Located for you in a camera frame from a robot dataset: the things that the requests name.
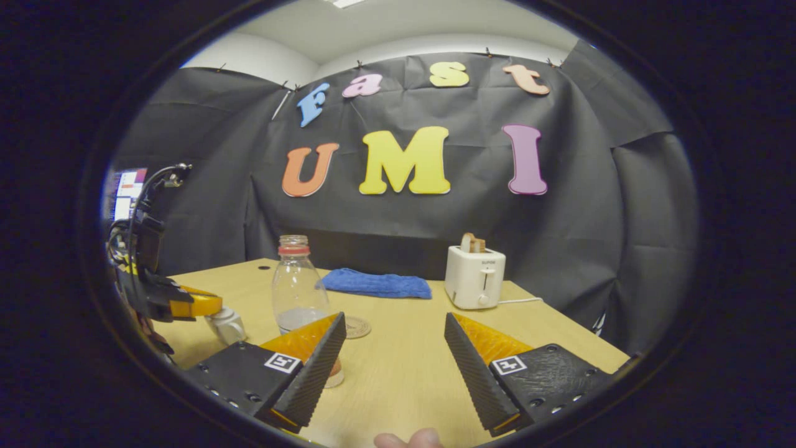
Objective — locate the computer monitor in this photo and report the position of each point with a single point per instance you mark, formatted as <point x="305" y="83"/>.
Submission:
<point x="127" y="190"/>

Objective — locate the ceiling light panel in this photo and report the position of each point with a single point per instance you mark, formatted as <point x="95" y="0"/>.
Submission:
<point x="345" y="2"/>

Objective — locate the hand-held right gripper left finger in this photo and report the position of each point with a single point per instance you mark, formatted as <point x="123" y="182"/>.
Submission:
<point x="317" y="373"/>

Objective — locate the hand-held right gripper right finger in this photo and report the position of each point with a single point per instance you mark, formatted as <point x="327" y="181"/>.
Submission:
<point x="472" y="379"/>

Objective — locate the round wooden coaster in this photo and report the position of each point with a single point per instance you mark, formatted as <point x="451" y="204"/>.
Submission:
<point x="359" y="328"/>

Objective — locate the clear plastic water bottle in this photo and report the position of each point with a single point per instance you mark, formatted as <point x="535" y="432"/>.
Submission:
<point x="298" y="286"/>

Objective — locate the white toaster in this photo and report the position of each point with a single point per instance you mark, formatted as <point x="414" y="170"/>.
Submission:
<point x="472" y="280"/>

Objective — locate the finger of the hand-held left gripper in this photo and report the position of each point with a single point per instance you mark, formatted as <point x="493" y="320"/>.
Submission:
<point x="199" y="305"/>

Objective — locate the blue towel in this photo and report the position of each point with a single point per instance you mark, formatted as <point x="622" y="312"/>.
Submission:
<point x="373" y="283"/>

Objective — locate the white ceramic teacup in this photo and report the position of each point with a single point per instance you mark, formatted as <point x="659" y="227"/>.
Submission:
<point x="230" y="330"/>

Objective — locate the toasted bread slice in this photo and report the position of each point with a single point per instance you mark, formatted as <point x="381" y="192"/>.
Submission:
<point x="471" y="244"/>

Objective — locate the black backdrop cloth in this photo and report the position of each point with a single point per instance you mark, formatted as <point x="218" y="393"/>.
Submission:
<point x="404" y="218"/>

